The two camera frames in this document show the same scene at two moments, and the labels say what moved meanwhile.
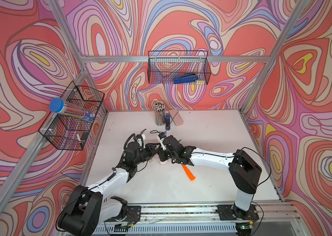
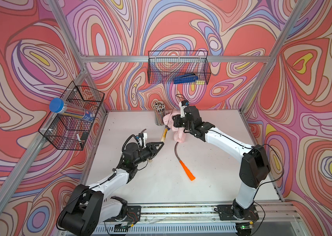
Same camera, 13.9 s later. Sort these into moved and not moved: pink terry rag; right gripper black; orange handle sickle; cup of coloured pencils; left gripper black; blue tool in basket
Moved: pink terry rag; right gripper black
Not moved: cup of coloured pencils; blue tool in basket; orange handle sickle; left gripper black
